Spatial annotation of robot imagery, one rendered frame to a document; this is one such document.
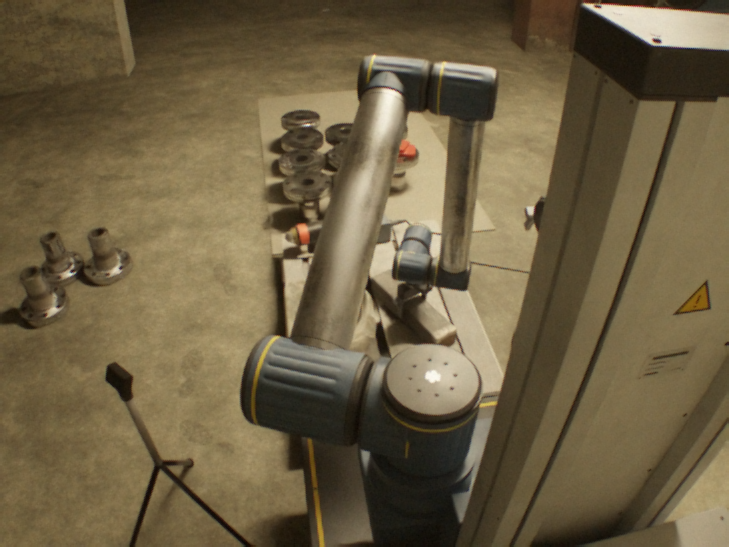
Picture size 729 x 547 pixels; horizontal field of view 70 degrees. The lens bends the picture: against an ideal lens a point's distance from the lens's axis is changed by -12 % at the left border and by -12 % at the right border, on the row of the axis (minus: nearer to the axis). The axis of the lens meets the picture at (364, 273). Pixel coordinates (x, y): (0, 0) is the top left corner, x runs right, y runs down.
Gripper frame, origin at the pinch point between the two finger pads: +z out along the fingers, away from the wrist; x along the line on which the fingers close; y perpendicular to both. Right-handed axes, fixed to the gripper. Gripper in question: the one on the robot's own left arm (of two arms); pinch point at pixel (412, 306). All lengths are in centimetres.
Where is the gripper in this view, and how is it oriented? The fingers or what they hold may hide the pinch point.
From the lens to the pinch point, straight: 242.7
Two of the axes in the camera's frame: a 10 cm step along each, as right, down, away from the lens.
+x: -8.3, 3.6, -4.3
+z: 0.0, 7.7, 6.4
